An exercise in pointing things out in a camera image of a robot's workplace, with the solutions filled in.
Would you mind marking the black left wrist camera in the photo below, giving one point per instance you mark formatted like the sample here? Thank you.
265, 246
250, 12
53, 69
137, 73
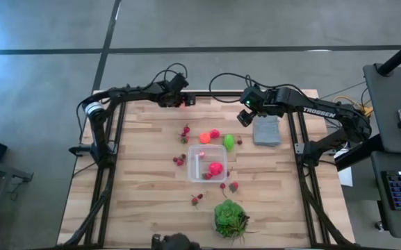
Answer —
179, 82

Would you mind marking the red round toy fruit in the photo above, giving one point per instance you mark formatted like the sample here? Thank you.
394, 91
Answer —
214, 133

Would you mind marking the strawberry with big green leaves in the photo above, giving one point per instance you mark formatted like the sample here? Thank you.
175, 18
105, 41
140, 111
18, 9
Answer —
195, 201

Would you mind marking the large glossy red fruit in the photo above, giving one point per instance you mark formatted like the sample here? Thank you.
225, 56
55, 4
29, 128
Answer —
215, 168

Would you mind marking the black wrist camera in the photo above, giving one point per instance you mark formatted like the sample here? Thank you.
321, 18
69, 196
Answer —
179, 82
246, 118

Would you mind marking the clear plastic tupperware container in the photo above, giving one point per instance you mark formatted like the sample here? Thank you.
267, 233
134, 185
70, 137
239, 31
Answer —
221, 152

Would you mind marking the black desk leg bar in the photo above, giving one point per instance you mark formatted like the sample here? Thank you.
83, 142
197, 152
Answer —
360, 152

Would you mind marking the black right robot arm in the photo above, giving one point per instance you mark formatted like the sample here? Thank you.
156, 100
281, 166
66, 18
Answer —
325, 111

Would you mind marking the white geometric planter pot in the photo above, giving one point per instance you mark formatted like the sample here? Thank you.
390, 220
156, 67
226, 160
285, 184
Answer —
215, 226

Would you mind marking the green toy fruit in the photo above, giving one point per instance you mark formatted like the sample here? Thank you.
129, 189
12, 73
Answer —
228, 141

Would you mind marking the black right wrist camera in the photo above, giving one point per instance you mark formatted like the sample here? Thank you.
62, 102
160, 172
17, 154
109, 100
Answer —
246, 118

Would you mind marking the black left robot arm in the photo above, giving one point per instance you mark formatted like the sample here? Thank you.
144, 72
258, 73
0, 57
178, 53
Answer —
97, 125

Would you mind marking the bright orange toy fruit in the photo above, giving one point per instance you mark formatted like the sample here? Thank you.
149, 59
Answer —
205, 137

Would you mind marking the dark grey desk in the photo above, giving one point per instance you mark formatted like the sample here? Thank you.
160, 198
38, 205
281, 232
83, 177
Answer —
381, 222

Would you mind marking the black aluminium table frame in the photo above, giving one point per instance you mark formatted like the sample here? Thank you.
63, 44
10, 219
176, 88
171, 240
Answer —
214, 93

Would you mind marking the pale peach toy fruit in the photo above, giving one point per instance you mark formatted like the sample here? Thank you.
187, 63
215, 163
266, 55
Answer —
202, 154

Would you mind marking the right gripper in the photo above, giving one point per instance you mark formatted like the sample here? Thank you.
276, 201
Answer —
255, 99

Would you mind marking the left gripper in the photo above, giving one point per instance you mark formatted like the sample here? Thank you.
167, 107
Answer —
170, 99

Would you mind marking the red cherry with stem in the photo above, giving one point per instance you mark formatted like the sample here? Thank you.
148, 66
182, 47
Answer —
239, 140
228, 172
223, 186
186, 129

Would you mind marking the white paper sheet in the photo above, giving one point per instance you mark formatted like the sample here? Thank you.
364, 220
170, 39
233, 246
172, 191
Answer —
346, 175

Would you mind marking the green succulent plant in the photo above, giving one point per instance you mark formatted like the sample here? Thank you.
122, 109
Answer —
229, 218

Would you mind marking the grey folded cloth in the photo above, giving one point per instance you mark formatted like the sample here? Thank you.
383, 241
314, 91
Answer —
266, 132

